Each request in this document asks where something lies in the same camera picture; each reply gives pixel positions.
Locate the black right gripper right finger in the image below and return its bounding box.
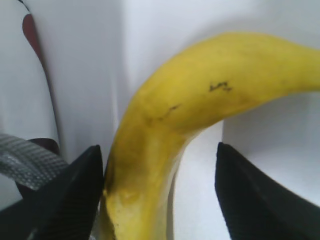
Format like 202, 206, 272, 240
215, 142, 320, 240

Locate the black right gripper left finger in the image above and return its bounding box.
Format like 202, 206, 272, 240
0, 145, 104, 240

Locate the yellow banana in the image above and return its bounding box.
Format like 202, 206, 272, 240
100, 32, 320, 240

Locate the navy and white lunch bag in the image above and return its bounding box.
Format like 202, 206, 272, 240
0, 0, 121, 201

